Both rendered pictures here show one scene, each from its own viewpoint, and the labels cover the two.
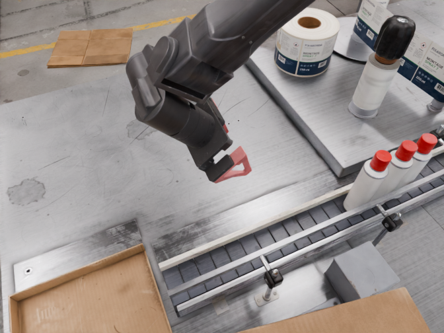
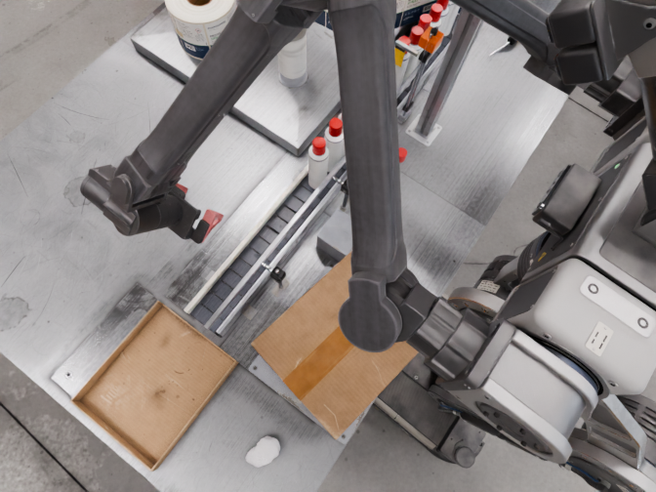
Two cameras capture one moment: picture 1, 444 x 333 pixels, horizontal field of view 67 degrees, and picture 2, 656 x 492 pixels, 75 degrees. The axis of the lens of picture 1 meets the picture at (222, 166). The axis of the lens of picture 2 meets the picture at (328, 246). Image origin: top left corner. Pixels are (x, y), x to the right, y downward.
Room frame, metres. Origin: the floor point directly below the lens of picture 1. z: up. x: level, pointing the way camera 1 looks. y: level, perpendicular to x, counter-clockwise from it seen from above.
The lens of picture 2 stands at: (-0.05, -0.03, 1.97)
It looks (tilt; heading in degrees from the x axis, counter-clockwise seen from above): 71 degrees down; 323
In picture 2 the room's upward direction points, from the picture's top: 8 degrees clockwise
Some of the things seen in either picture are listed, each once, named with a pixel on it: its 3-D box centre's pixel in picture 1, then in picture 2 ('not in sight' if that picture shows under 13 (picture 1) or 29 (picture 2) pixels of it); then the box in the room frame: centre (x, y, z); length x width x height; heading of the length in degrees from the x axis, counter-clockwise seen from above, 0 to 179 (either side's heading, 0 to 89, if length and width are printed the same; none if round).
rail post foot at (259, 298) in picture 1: (267, 296); (280, 286); (0.23, -0.10, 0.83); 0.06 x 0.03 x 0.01; 113
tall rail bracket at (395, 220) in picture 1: (378, 223); (340, 190); (0.37, -0.37, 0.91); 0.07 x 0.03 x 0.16; 24
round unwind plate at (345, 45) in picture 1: (361, 38); not in sight; (1.19, -0.55, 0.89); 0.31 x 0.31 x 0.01
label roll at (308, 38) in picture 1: (304, 41); (205, 17); (1.06, -0.29, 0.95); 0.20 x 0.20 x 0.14
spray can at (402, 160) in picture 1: (390, 174); (333, 145); (0.47, -0.40, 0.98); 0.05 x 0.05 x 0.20
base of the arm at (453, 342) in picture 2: not in sight; (449, 339); (-0.08, -0.21, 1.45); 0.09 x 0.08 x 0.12; 112
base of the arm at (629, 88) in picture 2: not in sight; (623, 84); (0.10, -0.67, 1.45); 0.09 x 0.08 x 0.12; 112
